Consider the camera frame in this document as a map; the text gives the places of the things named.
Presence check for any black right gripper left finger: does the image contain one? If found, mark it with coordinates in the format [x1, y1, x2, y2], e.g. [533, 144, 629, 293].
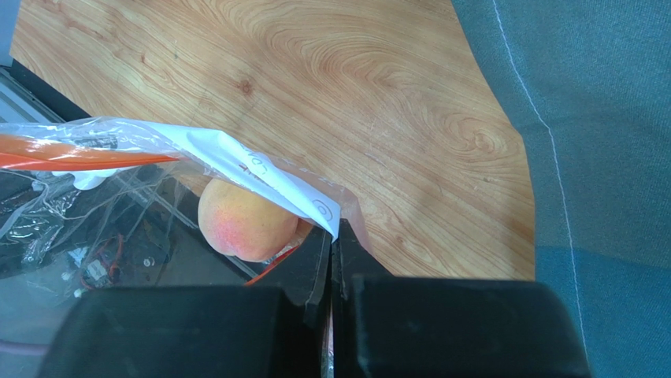
[39, 228, 332, 377]

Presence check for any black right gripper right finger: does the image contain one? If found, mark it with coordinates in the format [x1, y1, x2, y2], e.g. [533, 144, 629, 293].
[332, 220, 591, 377]

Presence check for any clear orange zip top bag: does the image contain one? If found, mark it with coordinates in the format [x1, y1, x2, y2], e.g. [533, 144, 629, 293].
[1, 118, 369, 284]

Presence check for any orange pink fake peach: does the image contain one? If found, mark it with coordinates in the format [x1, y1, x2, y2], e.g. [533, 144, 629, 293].
[198, 179, 299, 262]

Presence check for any blue beige checkered pillow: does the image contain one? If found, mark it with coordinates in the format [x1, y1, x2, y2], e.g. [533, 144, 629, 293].
[454, 1, 670, 377]

